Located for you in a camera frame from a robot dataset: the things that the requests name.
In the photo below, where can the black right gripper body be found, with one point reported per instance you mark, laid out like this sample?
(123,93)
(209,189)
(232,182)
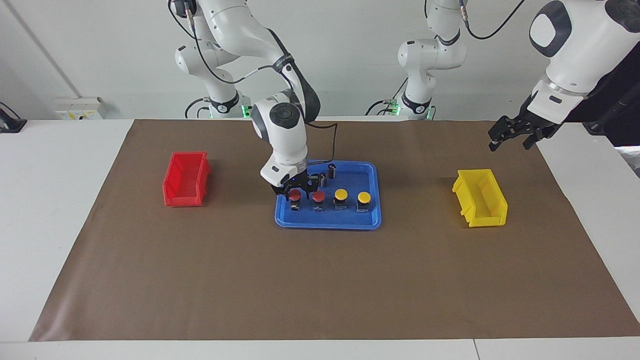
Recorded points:
(310,182)

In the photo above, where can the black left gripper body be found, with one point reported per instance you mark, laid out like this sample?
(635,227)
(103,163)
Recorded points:
(530,125)

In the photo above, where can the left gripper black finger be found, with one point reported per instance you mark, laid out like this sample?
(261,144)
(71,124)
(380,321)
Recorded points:
(495,142)
(529,142)

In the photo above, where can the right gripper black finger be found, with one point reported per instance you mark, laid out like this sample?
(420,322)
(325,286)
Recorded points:
(305,193)
(287,196)

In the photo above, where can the red push button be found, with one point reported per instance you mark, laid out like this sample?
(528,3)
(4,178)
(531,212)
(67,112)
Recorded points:
(318,196)
(295,194)

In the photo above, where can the yellow push button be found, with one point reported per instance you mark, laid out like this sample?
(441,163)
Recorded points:
(364,197)
(341,193)

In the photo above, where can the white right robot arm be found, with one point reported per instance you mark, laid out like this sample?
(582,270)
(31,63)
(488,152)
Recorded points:
(280,135)

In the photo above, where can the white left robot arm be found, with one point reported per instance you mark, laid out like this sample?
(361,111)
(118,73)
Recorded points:
(575,50)

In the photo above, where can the black cylindrical capacitor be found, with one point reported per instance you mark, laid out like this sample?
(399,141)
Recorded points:
(323,182)
(331,171)

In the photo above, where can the blue plastic tray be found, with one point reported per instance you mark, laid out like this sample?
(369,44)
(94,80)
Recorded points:
(325,220)

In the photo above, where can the yellow storage bin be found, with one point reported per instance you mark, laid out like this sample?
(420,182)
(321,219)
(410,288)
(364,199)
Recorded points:
(492,215)

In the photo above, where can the brown table mat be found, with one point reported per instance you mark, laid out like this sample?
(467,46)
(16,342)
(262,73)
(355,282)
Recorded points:
(250,280)

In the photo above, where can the black background equipment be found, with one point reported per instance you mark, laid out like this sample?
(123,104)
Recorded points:
(625,120)

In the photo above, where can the grey metallic object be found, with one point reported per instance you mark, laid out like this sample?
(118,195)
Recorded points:
(631,160)

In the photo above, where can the red storage bin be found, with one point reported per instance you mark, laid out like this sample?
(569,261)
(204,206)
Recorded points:
(175,192)

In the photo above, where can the small black desktop device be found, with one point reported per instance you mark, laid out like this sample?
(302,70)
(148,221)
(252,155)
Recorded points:
(10,124)

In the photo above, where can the white wall outlet box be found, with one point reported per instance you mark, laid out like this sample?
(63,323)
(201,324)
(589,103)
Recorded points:
(80,107)

